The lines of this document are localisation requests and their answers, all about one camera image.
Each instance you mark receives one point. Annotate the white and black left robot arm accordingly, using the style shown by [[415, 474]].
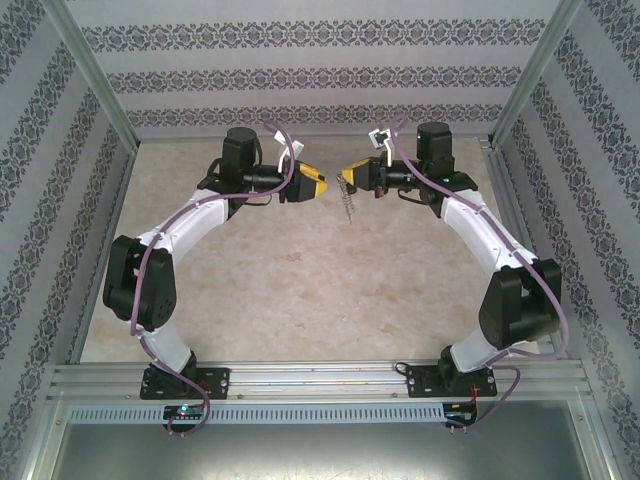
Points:
[[140, 285]]

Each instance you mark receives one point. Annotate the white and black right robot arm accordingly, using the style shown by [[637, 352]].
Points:
[[520, 310]]

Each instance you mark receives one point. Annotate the circuit board with green light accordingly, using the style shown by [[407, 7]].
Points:
[[185, 411]]

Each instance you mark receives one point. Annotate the grey sheet metal panel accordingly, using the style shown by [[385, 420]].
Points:
[[320, 455]]

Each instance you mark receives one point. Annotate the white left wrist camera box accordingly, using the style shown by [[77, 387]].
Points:
[[295, 148]]

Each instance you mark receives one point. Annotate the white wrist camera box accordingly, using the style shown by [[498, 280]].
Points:
[[379, 137], [295, 148]]

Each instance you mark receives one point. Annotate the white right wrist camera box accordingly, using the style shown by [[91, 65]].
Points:
[[379, 137]]

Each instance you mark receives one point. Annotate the aluminium side rail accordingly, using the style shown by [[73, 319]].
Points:
[[510, 210], [116, 200]]

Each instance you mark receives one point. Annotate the aluminium frame post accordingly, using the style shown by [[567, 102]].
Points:
[[95, 75], [535, 75]]

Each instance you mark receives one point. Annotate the aluminium mounting rail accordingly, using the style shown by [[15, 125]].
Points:
[[320, 380]]

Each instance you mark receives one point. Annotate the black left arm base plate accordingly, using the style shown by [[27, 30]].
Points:
[[217, 382]]

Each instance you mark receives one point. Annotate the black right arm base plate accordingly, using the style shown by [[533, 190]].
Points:
[[420, 382]]

